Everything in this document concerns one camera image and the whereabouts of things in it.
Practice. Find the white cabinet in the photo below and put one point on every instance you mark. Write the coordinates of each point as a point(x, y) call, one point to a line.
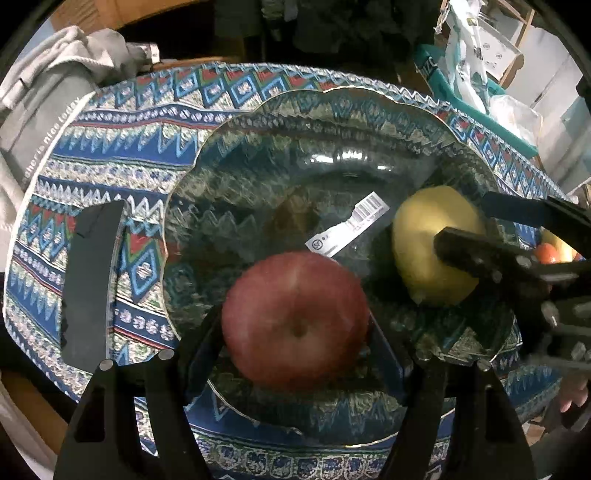
point(549, 69)

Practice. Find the cardboard box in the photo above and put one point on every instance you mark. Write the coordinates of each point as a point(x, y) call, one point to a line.
point(92, 11)

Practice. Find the orange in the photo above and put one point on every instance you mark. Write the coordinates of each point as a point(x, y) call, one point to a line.
point(547, 254)

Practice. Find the black flat rectangular object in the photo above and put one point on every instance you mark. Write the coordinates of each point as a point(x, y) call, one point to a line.
point(90, 286)

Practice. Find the person's right hand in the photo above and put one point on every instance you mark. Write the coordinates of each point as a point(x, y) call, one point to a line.
point(575, 392)

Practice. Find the wooden frame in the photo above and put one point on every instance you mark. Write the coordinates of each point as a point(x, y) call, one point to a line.
point(519, 46)

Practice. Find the white barcode sticker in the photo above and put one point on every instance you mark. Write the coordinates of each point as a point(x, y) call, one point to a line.
point(344, 228)

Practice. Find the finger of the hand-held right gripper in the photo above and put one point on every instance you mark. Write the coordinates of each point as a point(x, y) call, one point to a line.
point(521, 210)
point(480, 256)

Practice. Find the red apple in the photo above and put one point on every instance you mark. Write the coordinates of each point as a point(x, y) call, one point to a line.
point(295, 318)

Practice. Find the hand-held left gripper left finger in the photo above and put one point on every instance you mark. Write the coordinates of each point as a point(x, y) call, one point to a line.
point(203, 346)

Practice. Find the grey hoodie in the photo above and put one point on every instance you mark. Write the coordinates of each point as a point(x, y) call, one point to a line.
point(41, 92)

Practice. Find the yellow lemon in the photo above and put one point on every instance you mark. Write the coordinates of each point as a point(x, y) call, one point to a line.
point(415, 240)

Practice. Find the teal box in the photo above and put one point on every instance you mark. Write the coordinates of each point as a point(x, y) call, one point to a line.
point(431, 69)

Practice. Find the patterned blue tablecloth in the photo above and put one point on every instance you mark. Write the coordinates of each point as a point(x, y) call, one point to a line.
point(138, 152)

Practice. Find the white plastic bags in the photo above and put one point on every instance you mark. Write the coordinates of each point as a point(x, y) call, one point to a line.
point(471, 60)

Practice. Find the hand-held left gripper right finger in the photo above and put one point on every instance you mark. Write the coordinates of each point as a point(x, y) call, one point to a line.
point(385, 364)

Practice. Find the clear glass plate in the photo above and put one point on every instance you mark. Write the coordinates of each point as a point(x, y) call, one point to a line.
point(286, 184)

